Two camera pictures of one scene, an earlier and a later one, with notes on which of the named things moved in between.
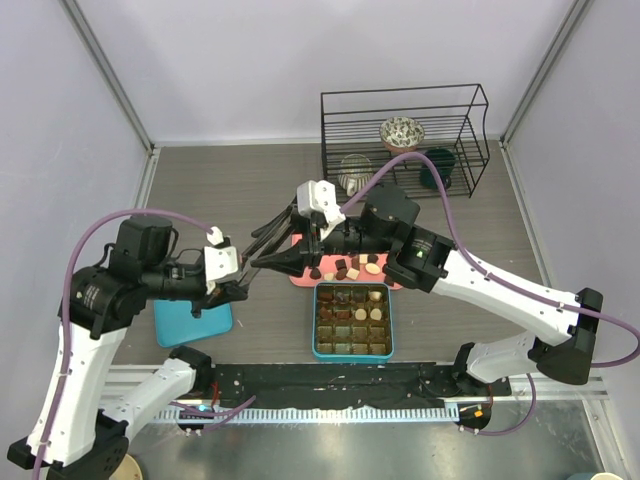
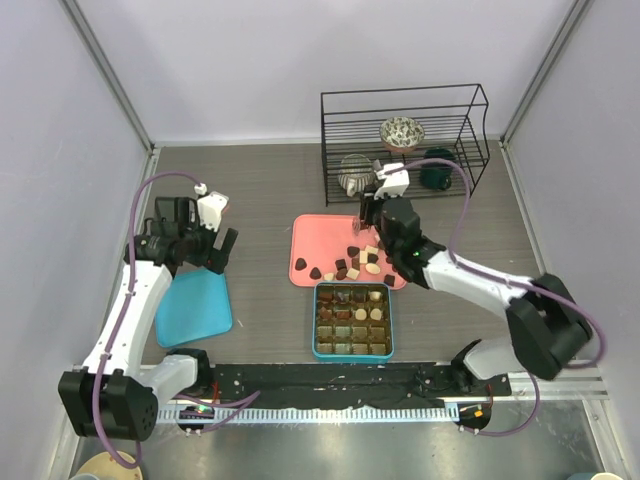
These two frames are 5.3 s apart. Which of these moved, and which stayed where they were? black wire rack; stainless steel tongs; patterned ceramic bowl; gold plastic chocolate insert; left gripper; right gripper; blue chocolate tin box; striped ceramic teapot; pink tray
Moved: stainless steel tongs; left gripper; right gripper
Stayed: patterned ceramic bowl; striped ceramic teapot; pink tray; gold plastic chocolate insert; blue chocolate tin box; black wire rack
